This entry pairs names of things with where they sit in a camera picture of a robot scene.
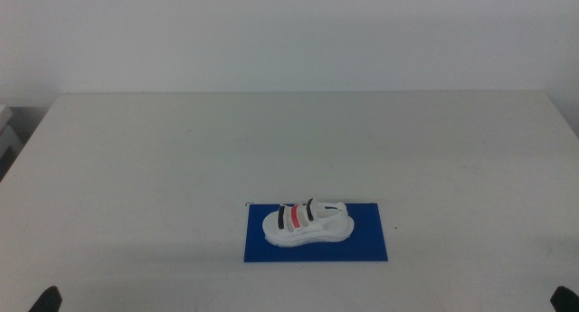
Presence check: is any white strapped sandal shoe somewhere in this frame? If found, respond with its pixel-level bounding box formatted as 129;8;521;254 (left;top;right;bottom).
261;197;356;249

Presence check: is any blue rectangular mat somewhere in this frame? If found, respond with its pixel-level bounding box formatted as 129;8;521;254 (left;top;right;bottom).
243;202;389;263

